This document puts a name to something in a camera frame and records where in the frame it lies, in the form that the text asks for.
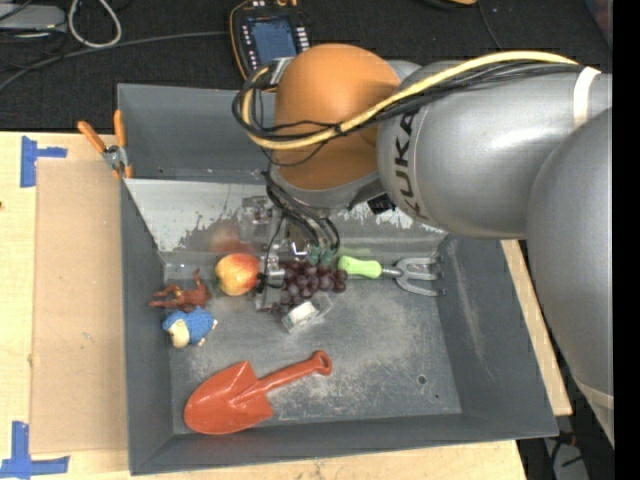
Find red and yellow apple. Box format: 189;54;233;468
214;252;262;298

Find blue and cream toy animal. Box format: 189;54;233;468
160;305;220;350

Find dark purple toy grapes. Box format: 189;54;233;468
272;259;349;315

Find grey metal bin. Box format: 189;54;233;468
115;82;561;477

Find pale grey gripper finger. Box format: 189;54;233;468
255;267;287;315

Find red-brown toy animal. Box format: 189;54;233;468
147;268;213;315

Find green handled garden fork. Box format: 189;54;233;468
337;254;446;298

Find red plastic shovel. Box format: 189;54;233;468
182;349;334;436

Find brown cardboard board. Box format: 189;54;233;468
28;157;132;457

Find clear plastic cup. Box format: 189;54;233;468
280;294;335;335

